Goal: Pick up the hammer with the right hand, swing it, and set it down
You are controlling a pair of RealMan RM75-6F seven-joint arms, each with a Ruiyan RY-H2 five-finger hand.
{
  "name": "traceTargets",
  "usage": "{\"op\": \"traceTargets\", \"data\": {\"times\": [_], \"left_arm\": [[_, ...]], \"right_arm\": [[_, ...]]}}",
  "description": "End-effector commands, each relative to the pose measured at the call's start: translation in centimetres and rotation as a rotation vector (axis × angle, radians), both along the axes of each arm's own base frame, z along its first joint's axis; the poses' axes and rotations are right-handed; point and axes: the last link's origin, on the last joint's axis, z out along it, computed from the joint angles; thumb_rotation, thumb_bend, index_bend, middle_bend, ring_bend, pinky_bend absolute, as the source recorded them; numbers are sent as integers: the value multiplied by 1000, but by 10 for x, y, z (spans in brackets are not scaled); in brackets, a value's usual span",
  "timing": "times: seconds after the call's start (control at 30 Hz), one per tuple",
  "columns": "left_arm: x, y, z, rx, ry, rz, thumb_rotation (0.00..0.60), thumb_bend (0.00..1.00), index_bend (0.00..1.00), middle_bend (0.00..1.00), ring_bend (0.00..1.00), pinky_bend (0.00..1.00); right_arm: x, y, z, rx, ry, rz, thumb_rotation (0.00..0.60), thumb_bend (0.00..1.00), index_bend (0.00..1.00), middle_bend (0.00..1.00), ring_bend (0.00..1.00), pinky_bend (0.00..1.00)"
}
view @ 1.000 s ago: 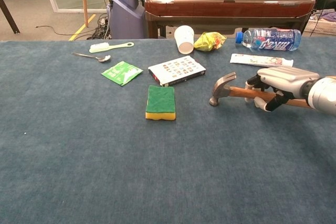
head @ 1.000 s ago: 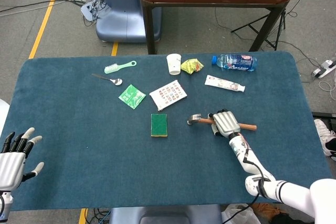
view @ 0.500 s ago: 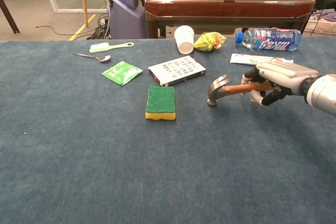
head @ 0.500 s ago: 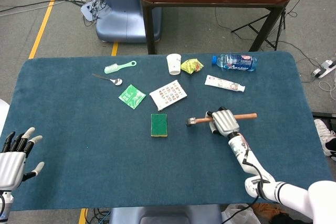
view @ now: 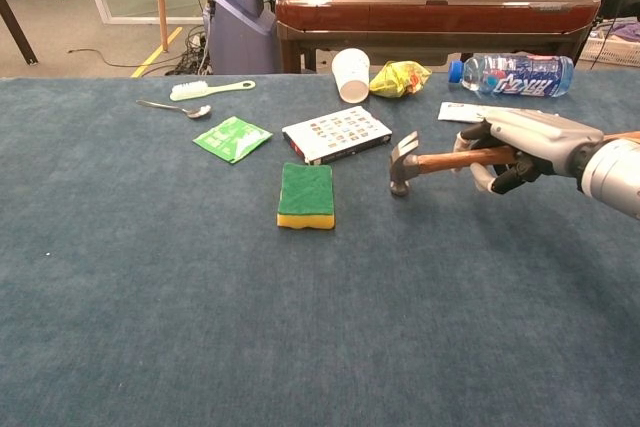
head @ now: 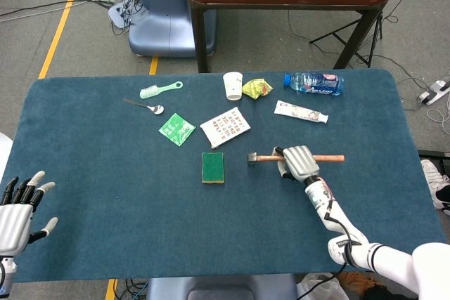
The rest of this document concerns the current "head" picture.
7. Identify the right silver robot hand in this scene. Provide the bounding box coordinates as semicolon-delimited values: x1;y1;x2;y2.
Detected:
274;145;321;182

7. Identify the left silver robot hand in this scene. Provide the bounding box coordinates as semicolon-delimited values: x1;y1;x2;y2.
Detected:
0;170;59;255

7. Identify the wooden handle claw hammer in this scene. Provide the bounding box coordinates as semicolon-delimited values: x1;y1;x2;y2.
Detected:
247;152;345;168

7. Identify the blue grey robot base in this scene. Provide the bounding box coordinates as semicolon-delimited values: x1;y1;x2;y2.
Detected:
128;0;217;58

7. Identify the blue label water bottle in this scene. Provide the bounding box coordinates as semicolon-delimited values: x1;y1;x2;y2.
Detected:
283;72;345;97

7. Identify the green yellow sponge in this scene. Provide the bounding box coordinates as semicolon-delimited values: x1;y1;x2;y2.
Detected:
201;152;226;185

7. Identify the white paper cup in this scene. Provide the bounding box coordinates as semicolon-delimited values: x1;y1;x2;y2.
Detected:
222;71;244;101

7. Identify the white toothpaste tube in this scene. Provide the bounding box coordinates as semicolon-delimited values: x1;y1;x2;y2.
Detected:
274;100;329;124

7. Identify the white box with printed pictures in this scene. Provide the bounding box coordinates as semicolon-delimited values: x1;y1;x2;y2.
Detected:
200;106;252;150

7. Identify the yellow crumpled wrapper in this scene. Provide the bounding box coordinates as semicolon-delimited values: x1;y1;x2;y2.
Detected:
241;78;274;100

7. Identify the green sachet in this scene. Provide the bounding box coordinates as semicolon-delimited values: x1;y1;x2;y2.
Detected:
158;112;197;148

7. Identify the white plastic bag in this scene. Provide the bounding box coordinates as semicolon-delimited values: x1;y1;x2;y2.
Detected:
297;272;347;300

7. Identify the orange cloth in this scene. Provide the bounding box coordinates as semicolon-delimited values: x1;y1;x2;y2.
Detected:
339;271;384;291

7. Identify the white sneaker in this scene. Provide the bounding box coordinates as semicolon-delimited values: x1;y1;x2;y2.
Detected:
420;159;450;210

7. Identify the grey blue robot chassis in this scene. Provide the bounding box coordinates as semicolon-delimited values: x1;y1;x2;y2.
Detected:
146;274;300;300

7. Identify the white power strip with switches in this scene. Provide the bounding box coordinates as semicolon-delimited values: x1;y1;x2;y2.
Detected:
417;80;450;105

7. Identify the metal spoon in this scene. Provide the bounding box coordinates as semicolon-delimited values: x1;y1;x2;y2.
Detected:
122;98;165;116

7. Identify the black tripod stand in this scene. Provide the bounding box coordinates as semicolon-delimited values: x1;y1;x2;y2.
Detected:
309;0;414;69

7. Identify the light green brush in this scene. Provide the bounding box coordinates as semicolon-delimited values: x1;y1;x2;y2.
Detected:
139;81;184;100

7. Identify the white power strip with plugs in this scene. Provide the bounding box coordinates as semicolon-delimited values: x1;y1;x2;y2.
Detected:
108;0;148;29

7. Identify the white coiled cable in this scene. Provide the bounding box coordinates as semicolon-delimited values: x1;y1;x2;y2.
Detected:
426;92;450;127

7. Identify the long black floor cable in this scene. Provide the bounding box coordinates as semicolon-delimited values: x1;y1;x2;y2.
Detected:
0;0;96;19

